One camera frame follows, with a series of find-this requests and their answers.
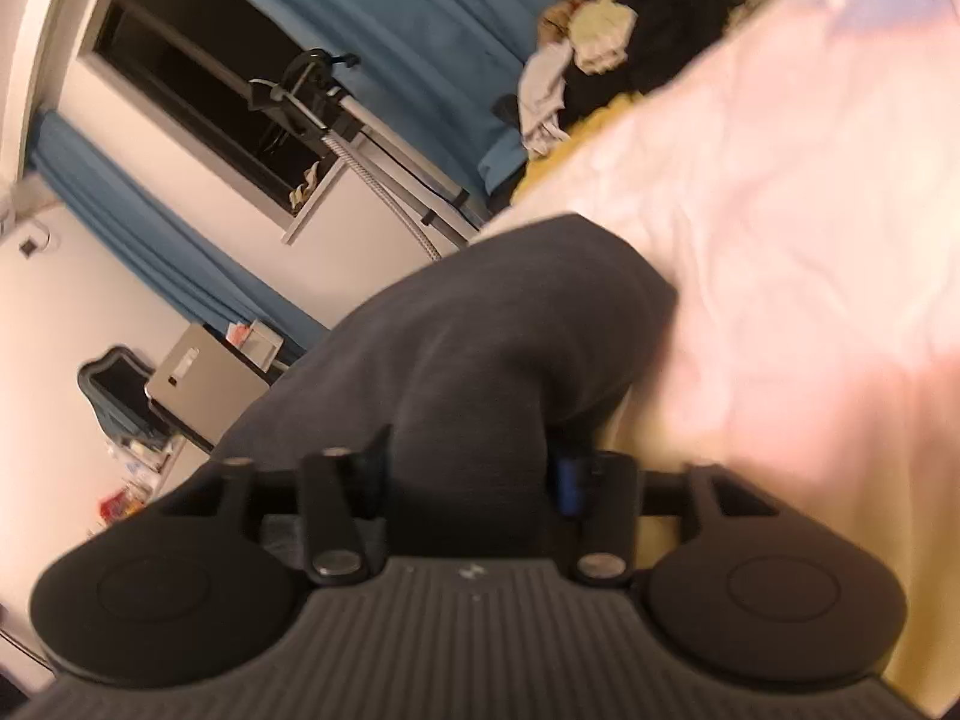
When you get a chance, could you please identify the black pants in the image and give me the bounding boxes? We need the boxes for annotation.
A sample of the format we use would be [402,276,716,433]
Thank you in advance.
[213,215,679,557]

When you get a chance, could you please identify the pile of clothes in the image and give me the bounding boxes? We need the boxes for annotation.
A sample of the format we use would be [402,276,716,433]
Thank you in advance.
[480,0,768,213]

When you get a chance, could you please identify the beige chair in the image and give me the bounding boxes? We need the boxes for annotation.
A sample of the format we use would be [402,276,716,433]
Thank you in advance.
[145,322,283,452]

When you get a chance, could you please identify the white dressing table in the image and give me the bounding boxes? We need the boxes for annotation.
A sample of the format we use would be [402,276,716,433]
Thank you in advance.
[88,434,210,536]

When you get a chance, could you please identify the black framed mirror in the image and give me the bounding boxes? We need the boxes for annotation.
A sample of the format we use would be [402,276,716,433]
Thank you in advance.
[76,344,171,449]

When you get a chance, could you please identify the narrow blue curtain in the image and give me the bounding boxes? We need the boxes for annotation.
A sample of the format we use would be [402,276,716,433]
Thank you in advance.
[26,110,329,362]

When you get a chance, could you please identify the pastel bed sheet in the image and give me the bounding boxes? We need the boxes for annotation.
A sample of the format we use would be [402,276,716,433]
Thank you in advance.
[490,0,958,713]

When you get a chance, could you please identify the large blue curtain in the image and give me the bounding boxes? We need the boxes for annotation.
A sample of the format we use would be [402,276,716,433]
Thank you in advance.
[247,0,556,199]

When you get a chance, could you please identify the dark window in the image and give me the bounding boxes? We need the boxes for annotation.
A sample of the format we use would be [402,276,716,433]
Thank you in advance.
[80,0,345,247]

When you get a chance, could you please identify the small wall switch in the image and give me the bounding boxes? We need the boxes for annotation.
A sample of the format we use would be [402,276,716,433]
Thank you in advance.
[20,238,39,259]

